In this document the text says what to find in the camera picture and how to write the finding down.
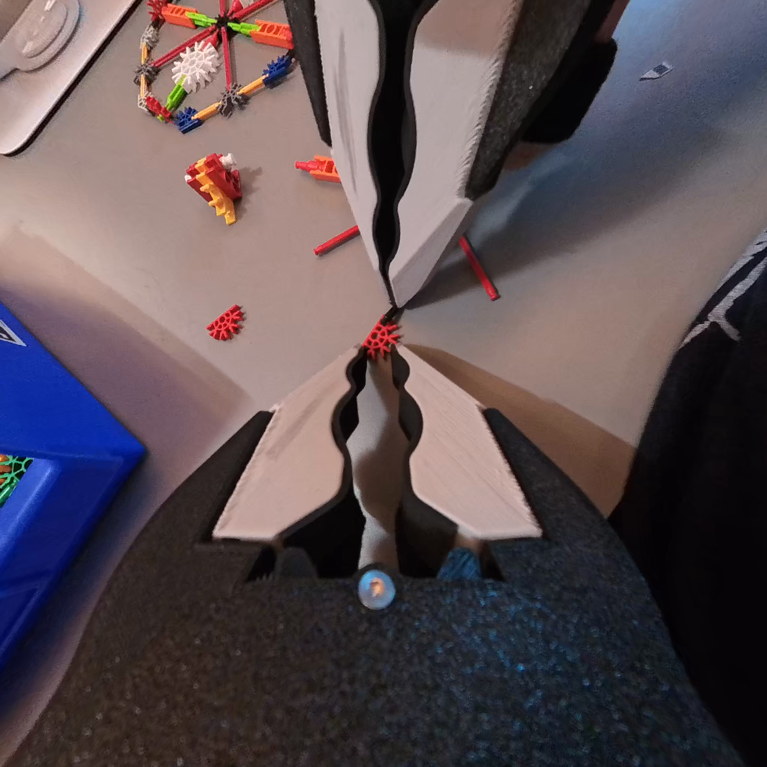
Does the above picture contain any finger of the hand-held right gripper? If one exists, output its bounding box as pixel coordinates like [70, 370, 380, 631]
[313, 0, 399, 303]
[388, 0, 523, 308]

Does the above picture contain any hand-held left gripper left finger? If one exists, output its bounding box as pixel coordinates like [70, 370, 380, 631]
[211, 348, 369, 579]

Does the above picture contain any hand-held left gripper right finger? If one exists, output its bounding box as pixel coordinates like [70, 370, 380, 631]
[391, 346, 544, 579]

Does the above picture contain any long red rod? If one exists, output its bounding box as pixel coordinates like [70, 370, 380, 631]
[458, 235, 501, 302]
[313, 225, 362, 256]

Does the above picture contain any red fan connector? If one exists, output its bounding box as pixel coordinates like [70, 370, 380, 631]
[361, 320, 402, 362]
[205, 304, 246, 342]

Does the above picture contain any person's right hand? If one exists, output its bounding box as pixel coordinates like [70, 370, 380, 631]
[595, 0, 631, 46]

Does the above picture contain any colourful toy wheel model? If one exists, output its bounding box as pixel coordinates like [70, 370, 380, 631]
[133, 0, 297, 134]

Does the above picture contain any stack of red yellow connectors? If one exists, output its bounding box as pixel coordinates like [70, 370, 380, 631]
[185, 153, 243, 227]

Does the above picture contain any person's dark printed shirt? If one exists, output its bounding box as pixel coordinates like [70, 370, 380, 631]
[608, 230, 767, 767]

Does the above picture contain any blue plastic bin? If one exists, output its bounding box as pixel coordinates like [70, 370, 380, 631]
[0, 300, 147, 678]

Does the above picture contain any pile of colourful toy parts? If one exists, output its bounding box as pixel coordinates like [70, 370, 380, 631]
[0, 452, 34, 510]

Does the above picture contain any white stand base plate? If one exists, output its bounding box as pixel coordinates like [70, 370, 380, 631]
[0, 0, 141, 158]

